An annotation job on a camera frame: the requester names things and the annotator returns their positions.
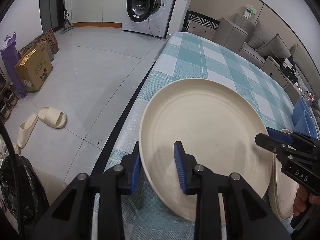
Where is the purple plastic bag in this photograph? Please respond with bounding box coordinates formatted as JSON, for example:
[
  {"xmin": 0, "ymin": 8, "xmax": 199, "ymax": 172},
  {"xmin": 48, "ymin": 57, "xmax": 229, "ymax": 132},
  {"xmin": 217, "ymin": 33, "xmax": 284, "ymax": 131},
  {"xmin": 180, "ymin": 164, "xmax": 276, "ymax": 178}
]
[{"xmin": 1, "ymin": 33, "xmax": 28, "ymax": 98}]

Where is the cream slipper right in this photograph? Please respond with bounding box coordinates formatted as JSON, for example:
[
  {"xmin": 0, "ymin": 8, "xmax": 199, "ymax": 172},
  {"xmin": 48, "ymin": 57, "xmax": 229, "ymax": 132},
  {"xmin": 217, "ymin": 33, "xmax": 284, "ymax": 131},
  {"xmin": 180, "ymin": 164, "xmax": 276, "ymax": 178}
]
[{"xmin": 37, "ymin": 107, "xmax": 67, "ymax": 129}]

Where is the black patterned rug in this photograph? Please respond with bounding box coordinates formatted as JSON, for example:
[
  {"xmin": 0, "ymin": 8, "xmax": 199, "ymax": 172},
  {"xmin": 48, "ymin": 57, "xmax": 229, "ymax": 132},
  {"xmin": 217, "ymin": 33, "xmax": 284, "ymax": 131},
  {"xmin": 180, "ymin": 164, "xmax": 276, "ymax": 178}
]
[{"xmin": 181, "ymin": 10, "xmax": 220, "ymax": 40}]

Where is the cardboard box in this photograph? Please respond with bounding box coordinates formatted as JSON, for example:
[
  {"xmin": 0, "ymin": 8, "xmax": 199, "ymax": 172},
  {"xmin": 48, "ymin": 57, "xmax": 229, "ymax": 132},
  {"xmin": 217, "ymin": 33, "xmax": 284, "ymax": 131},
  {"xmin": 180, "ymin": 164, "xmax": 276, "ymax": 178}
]
[{"xmin": 14, "ymin": 41, "xmax": 53, "ymax": 93}]

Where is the large blue bowl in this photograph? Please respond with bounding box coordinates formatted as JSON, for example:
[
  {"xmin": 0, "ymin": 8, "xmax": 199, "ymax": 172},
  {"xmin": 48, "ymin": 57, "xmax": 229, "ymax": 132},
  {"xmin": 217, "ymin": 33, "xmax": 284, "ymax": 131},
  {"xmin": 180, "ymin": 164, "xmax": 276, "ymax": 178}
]
[{"xmin": 293, "ymin": 110, "xmax": 319, "ymax": 139}]

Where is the grey sofa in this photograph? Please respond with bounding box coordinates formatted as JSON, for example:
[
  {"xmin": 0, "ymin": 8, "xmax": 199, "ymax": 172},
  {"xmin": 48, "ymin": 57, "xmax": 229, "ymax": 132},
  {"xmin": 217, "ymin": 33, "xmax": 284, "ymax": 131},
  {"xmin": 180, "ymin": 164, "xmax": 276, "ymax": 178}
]
[{"xmin": 211, "ymin": 13, "xmax": 298, "ymax": 68}]

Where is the white washing machine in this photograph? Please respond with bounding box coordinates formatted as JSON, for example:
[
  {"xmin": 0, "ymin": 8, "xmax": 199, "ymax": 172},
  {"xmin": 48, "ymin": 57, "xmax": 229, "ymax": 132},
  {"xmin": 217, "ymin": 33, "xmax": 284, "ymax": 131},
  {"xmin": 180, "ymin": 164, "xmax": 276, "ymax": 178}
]
[{"xmin": 121, "ymin": 0, "xmax": 176, "ymax": 38}]

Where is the black organizer box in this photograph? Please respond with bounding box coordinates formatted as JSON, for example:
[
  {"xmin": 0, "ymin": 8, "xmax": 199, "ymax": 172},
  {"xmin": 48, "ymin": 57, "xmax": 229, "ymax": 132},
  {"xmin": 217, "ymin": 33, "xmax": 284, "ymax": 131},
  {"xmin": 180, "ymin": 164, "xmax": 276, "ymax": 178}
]
[{"xmin": 278, "ymin": 56, "xmax": 298, "ymax": 84}]

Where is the wall socket with charger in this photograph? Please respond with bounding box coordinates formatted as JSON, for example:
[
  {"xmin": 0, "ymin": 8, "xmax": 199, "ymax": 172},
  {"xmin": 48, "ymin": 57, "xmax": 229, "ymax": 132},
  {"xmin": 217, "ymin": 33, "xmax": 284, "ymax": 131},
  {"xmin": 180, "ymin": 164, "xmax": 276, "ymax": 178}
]
[{"xmin": 244, "ymin": 4, "xmax": 257, "ymax": 20}]

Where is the operator right hand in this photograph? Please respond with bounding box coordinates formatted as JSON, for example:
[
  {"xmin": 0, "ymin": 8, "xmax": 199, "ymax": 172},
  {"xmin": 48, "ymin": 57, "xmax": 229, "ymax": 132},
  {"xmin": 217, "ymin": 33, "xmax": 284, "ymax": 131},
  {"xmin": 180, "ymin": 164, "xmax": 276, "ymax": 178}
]
[{"xmin": 293, "ymin": 185, "xmax": 320, "ymax": 217}]

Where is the teal checked tablecloth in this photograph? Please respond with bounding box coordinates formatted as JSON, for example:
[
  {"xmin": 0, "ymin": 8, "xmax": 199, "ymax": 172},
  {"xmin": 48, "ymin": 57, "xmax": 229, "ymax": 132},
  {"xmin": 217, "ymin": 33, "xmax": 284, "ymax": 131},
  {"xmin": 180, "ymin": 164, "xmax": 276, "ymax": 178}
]
[{"xmin": 94, "ymin": 33, "xmax": 293, "ymax": 239}]

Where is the cream slipper left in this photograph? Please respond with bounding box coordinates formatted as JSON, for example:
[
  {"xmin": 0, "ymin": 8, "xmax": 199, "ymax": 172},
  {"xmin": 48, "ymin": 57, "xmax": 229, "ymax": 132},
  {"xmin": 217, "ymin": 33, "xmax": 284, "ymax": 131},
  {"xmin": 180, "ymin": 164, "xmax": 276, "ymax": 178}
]
[{"xmin": 17, "ymin": 112, "xmax": 38, "ymax": 148}]

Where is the grey side cabinet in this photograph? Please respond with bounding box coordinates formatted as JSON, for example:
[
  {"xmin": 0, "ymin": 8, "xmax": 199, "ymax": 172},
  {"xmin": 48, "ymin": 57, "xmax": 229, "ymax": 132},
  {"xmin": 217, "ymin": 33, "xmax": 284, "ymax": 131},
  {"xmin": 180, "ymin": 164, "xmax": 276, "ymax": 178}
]
[{"xmin": 261, "ymin": 56, "xmax": 300, "ymax": 97}]

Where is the cream plate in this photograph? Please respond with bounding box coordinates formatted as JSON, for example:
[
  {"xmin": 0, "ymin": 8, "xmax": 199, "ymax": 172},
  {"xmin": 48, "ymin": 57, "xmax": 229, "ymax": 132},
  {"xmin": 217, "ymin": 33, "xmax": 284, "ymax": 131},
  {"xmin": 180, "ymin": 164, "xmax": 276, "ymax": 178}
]
[
  {"xmin": 139, "ymin": 79, "xmax": 273, "ymax": 221},
  {"xmin": 271, "ymin": 128, "xmax": 301, "ymax": 220}
]

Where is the grey throw pillow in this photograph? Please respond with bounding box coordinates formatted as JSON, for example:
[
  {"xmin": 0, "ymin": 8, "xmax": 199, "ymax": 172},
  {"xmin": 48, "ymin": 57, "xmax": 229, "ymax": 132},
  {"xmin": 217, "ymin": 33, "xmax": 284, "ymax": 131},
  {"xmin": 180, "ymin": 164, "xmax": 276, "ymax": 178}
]
[{"xmin": 257, "ymin": 34, "xmax": 291, "ymax": 60}]

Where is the blue bowl back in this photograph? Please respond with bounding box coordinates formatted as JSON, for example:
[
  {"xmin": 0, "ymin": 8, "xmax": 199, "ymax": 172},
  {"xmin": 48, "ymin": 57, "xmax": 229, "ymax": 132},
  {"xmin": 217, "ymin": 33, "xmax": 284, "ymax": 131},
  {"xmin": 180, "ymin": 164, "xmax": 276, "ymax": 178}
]
[{"xmin": 292, "ymin": 96, "xmax": 312, "ymax": 126}]

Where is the cream slipper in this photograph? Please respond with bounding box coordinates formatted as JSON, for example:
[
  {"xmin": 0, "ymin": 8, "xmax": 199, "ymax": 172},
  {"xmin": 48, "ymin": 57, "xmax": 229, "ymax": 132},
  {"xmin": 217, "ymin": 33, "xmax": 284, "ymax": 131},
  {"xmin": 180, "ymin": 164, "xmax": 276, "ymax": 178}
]
[
  {"xmin": 37, "ymin": 107, "xmax": 67, "ymax": 129},
  {"xmin": 17, "ymin": 112, "xmax": 38, "ymax": 148}
]

